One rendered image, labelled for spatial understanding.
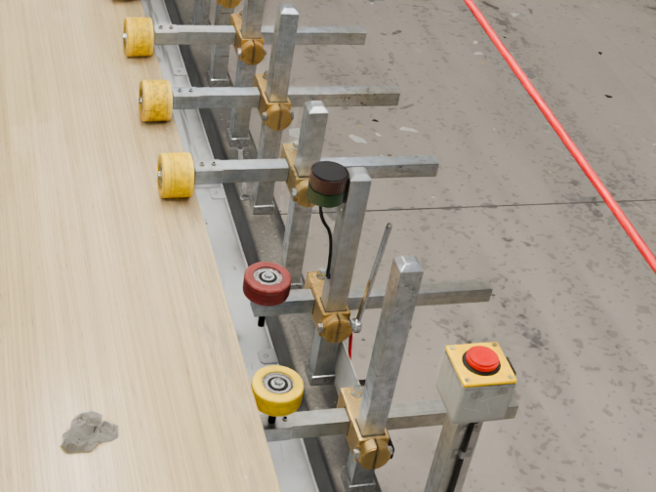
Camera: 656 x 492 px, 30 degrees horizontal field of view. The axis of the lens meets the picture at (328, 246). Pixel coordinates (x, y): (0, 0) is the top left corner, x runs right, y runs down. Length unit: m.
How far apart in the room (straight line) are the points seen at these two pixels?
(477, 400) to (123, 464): 0.53
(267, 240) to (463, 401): 1.06
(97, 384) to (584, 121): 3.00
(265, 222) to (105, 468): 0.92
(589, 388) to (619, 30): 2.24
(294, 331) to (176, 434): 0.55
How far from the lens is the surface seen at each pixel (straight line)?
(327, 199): 1.89
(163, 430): 1.79
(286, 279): 2.05
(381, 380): 1.83
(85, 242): 2.10
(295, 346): 2.24
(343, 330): 2.06
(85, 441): 1.76
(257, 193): 2.51
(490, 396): 1.50
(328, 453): 2.06
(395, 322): 1.76
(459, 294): 2.19
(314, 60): 4.56
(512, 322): 3.53
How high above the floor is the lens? 2.20
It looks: 37 degrees down
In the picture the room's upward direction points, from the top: 10 degrees clockwise
